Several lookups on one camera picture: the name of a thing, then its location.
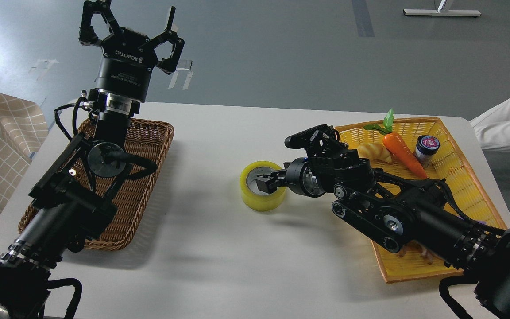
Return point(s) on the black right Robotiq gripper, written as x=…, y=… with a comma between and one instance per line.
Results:
x=297, y=176

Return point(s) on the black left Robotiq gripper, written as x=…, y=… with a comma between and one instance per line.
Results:
x=124, y=66

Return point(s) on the yellow tape roll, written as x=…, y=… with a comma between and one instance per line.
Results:
x=251, y=196

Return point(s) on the yellow plastic woven tray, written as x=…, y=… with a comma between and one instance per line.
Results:
x=448, y=163

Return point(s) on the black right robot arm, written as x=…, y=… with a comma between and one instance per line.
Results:
x=393, y=211

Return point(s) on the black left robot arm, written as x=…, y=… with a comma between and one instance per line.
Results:
x=74, y=198

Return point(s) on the toy croissant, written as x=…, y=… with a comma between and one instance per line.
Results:
x=374, y=151

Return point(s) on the orange toy carrot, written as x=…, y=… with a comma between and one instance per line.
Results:
x=396, y=145

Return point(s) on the brown wicker basket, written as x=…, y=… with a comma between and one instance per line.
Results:
x=147, y=139

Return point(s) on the small dark jar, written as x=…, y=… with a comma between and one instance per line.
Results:
x=426, y=147

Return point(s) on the purple foam block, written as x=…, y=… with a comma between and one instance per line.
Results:
x=471, y=220

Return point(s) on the white metal stand base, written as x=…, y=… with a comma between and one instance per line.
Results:
x=442, y=8

